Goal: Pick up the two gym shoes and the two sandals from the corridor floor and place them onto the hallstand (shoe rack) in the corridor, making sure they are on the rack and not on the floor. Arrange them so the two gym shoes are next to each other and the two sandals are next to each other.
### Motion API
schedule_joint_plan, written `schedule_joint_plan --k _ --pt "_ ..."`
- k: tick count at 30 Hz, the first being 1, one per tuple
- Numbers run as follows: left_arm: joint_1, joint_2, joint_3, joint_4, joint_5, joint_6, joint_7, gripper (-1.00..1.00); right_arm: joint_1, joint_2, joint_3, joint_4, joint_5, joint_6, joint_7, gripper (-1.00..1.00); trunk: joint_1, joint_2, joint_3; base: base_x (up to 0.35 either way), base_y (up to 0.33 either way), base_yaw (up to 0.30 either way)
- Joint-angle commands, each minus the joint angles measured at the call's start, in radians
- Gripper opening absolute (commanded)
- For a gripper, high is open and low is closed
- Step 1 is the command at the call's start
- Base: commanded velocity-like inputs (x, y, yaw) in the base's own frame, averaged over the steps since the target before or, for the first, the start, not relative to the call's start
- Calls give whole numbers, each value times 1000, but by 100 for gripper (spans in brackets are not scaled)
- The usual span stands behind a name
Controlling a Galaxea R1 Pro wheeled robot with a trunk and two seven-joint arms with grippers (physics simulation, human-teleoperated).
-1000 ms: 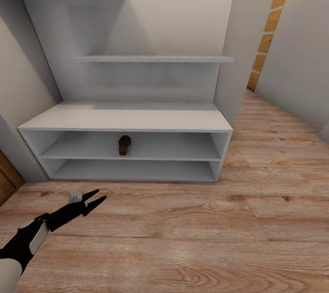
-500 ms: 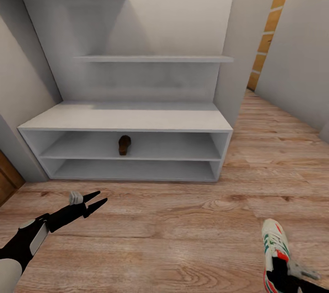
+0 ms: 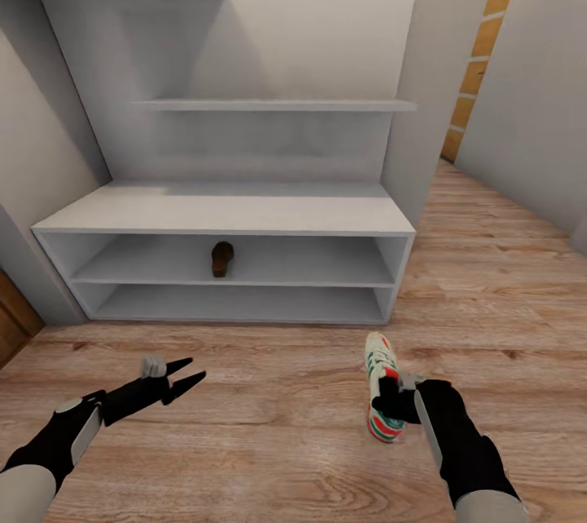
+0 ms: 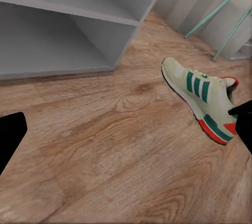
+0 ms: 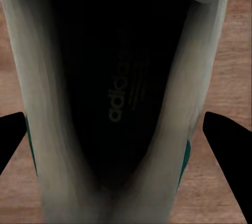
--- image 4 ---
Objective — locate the standing mirror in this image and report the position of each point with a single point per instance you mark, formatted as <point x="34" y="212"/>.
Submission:
<point x="213" y="13"/>

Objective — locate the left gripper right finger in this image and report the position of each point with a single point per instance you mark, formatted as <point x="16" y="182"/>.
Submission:
<point x="244" y="128"/>

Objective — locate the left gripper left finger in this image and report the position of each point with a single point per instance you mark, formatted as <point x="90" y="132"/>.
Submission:
<point x="13" y="128"/>

